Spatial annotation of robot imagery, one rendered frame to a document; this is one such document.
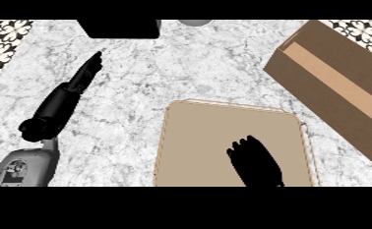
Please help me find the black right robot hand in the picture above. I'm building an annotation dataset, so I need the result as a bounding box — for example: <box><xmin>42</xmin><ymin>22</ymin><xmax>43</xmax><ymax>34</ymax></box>
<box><xmin>226</xmin><ymin>135</ymin><xmax>287</xmax><ymax>188</ymax></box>

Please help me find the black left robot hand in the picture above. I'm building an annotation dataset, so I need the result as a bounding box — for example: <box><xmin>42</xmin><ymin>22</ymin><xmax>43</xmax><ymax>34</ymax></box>
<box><xmin>18</xmin><ymin>50</ymin><xmax>105</xmax><ymax>143</ymax></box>

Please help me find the beige tray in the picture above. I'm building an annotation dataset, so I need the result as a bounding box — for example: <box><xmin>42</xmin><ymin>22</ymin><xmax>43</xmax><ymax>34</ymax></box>
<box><xmin>152</xmin><ymin>98</ymin><xmax>322</xmax><ymax>188</ymax></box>

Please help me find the brown cardboard box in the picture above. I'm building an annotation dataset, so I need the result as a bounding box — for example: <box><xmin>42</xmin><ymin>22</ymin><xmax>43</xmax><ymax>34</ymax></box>
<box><xmin>263</xmin><ymin>20</ymin><xmax>372</xmax><ymax>162</ymax></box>

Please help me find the black appliance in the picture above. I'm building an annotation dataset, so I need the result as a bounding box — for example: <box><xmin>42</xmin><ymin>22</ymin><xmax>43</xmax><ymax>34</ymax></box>
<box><xmin>77</xmin><ymin>20</ymin><xmax>163</xmax><ymax>40</ymax></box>

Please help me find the grey round object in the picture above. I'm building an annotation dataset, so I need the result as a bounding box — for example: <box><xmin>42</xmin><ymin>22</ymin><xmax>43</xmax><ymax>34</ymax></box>
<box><xmin>176</xmin><ymin>20</ymin><xmax>214</xmax><ymax>28</ymax></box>

